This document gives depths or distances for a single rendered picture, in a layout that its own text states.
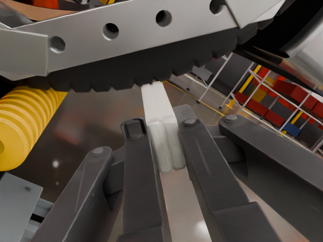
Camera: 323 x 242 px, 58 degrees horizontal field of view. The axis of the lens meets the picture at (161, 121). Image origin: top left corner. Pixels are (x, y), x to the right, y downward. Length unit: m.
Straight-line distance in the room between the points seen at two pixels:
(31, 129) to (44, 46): 0.10
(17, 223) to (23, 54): 0.45
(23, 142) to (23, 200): 0.41
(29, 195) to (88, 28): 0.53
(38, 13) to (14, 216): 0.43
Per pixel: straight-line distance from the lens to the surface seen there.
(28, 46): 0.26
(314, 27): 0.48
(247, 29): 0.36
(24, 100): 0.35
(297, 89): 5.01
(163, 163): 0.15
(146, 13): 0.25
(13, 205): 0.69
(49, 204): 0.81
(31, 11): 0.35
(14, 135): 0.30
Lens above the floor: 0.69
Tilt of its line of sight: 16 degrees down
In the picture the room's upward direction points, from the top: 34 degrees clockwise
